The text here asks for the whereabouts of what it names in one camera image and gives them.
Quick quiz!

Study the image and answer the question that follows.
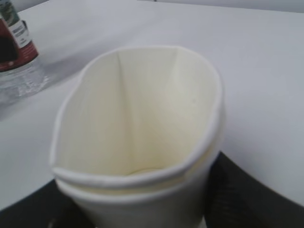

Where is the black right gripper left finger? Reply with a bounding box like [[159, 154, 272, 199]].
[[0, 180, 94, 228]]

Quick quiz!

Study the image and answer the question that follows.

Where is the white paper cup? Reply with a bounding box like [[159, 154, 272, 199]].
[[50, 46, 225, 191], [51, 91, 225, 228]]

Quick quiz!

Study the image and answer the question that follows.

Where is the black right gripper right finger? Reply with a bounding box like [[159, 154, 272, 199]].
[[204, 152, 304, 228]]

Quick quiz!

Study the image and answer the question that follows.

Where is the clear red-label water bottle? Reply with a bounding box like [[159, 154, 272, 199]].
[[0, 0, 49, 119]]

